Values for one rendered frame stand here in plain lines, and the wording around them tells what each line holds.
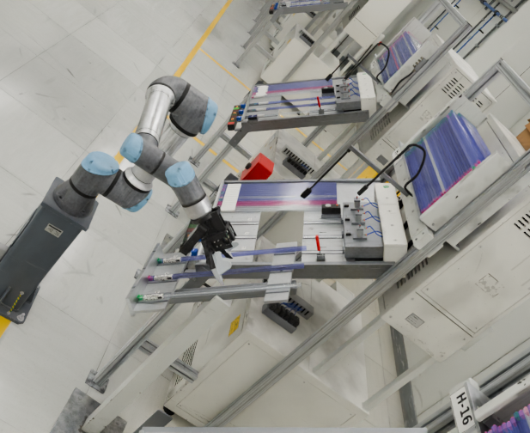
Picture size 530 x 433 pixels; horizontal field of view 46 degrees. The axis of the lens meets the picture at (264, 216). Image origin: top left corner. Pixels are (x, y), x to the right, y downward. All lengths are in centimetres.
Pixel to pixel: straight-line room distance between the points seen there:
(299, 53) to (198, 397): 471
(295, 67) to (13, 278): 473
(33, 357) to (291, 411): 105
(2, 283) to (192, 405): 91
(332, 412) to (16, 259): 138
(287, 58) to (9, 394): 504
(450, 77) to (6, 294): 240
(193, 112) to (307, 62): 475
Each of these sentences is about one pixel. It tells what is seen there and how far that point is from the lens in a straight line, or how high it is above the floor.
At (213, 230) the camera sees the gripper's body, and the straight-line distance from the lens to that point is 177.
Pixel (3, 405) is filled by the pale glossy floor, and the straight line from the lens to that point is 248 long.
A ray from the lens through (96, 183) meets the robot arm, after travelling 228.
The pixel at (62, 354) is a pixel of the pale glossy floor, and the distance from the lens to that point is 271.
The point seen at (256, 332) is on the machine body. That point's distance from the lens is 244.
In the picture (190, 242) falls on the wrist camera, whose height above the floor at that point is 101.
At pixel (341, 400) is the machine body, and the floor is 60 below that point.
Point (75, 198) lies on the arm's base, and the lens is 233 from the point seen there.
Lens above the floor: 194
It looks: 25 degrees down
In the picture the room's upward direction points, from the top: 44 degrees clockwise
